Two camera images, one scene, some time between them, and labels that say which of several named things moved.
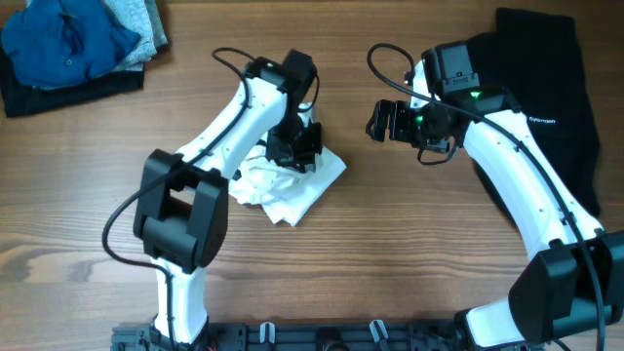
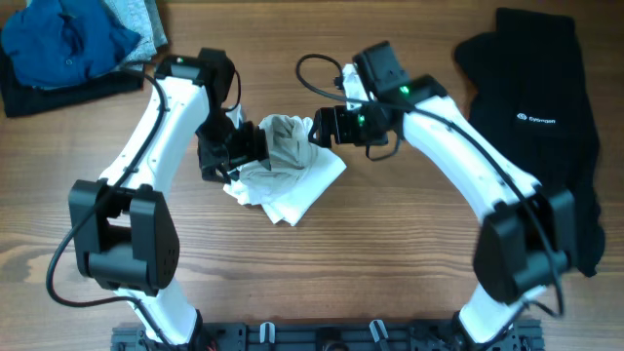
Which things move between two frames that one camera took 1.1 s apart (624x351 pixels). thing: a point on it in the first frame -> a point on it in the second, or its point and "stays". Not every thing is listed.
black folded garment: x=19 y=99 stays
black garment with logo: x=537 y=55 stays
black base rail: x=313 y=335 stays
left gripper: x=304 y=155 -> x=253 y=148
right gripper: x=400 y=111 -> x=343 y=133
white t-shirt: x=288 y=194 stays
